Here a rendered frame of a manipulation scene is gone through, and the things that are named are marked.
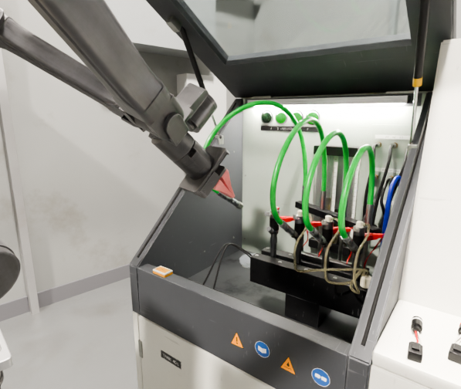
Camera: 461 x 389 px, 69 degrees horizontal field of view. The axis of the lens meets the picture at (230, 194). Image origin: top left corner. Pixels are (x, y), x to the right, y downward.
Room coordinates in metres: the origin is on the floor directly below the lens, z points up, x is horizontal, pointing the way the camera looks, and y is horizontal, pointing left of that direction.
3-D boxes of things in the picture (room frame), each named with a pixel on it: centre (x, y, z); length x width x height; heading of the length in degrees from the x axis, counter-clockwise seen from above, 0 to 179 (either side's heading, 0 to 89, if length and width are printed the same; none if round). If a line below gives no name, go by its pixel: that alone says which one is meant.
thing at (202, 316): (0.75, 0.01, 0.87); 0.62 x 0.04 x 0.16; 53
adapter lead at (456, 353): (0.53, -0.42, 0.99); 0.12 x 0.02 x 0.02; 139
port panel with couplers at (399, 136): (1.00, -0.48, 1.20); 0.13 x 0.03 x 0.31; 53
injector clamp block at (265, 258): (0.86, -0.22, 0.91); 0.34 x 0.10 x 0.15; 53
